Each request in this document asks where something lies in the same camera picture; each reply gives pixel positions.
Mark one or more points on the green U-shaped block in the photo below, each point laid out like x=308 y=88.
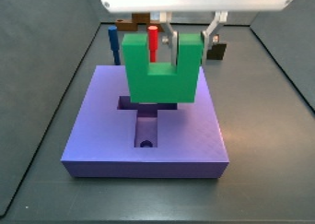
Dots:
x=162 y=82

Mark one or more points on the brown T-shaped block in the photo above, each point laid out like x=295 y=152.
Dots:
x=138 y=19

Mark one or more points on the purple board with cross slot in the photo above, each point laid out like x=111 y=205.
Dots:
x=150 y=141

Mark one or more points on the blue peg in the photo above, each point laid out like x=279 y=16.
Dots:
x=114 y=42

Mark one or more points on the red peg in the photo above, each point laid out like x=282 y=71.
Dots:
x=153 y=34

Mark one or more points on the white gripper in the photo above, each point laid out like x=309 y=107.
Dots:
x=167 y=6

